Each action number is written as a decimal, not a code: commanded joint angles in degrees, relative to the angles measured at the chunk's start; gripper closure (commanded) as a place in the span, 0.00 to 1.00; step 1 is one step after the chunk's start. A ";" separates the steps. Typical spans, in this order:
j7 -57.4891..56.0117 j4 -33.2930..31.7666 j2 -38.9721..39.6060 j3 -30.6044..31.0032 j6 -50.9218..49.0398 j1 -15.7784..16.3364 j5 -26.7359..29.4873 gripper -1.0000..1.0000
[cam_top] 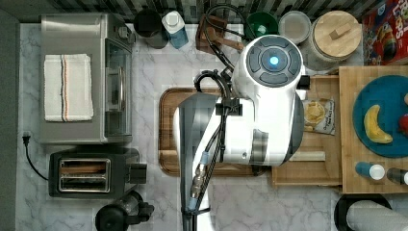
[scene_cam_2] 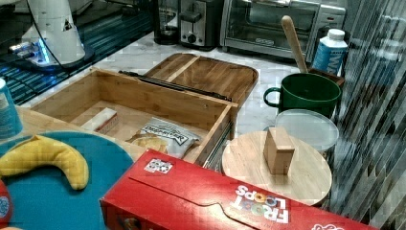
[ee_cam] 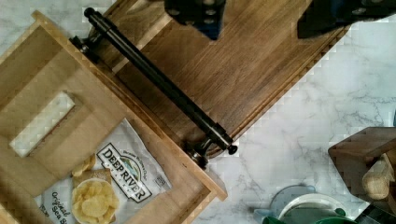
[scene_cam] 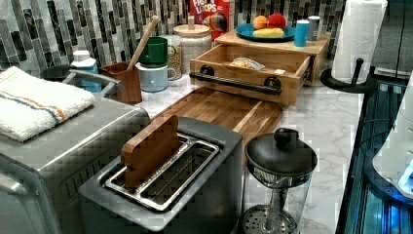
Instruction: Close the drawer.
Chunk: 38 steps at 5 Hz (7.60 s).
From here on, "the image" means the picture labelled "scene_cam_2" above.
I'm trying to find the wooden drawer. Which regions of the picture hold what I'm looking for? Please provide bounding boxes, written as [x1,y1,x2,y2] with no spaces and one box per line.
[31,69,237,165]

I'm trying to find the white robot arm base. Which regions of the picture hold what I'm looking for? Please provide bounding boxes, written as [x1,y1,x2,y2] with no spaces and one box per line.
[9,0,94,69]

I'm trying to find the wooden serving tray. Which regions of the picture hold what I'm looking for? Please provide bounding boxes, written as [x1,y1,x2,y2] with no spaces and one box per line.
[147,53,259,105]

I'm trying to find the silver chip bag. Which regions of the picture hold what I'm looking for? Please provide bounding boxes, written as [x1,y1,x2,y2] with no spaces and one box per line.
[127,117,200,158]

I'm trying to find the round wooden lid with knob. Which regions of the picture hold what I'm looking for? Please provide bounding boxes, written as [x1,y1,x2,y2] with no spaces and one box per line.
[222,128,332,206]

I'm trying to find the red Froot Loops box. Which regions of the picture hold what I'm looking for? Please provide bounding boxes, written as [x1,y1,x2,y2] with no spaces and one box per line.
[101,149,377,230]

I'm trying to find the black silver toaster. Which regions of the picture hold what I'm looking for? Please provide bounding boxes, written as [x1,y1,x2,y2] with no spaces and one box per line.
[178,0,224,51]

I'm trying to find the small white red box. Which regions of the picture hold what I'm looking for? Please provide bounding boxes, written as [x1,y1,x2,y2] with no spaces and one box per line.
[81,107,119,134]

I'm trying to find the silver toaster oven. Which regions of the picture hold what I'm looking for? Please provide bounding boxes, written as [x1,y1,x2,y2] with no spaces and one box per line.
[220,0,346,62]

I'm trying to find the black coffee maker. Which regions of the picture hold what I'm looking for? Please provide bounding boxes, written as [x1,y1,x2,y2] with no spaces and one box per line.
[152,0,179,45]

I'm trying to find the green mug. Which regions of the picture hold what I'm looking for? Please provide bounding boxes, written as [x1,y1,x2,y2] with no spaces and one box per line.
[262,73,342,118]

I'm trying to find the blue white milk carton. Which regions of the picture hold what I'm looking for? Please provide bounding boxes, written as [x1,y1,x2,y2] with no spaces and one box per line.
[312,29,348,75]

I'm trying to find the yellow plush banana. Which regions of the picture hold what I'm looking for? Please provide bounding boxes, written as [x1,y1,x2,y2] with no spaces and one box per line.
[0,135,90,190]

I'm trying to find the teal round plate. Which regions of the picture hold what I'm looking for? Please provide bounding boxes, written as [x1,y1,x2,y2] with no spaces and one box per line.
[3,131,133,230]

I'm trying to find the blue paper cup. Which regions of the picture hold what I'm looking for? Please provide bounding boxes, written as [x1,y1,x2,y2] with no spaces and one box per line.
[0,79,23,140]

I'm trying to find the red round object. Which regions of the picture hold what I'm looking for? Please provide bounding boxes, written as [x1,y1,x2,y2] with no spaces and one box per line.
[0,181,13,228]

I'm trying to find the black drawer handle bar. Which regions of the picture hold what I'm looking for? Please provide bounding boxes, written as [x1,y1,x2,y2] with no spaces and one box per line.
[118,70,233,102]

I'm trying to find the wooden utensil handle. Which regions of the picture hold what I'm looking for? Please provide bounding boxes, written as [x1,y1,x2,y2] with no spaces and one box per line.
[281,15,307,73]

